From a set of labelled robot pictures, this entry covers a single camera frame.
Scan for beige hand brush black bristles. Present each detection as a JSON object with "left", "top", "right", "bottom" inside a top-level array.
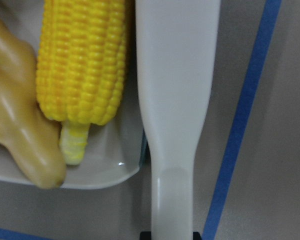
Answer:
[{"left": 135, "top": 0, "right": 221, "bottom": 240}]

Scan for tan toy ginger root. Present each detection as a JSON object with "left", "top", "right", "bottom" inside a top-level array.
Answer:
[{"left": 0, "top": 20, "right": 66, "bottom": 189}]

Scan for yellow toy corn cob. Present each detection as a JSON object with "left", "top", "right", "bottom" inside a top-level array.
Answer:
[{"left": 36, "top": 0, "right": 134, "bottom": 166}]

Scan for beige plastic dustpan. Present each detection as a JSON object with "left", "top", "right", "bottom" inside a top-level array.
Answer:
[{"left": 0, "top": 0, "right": 146, "bottom": 189}]

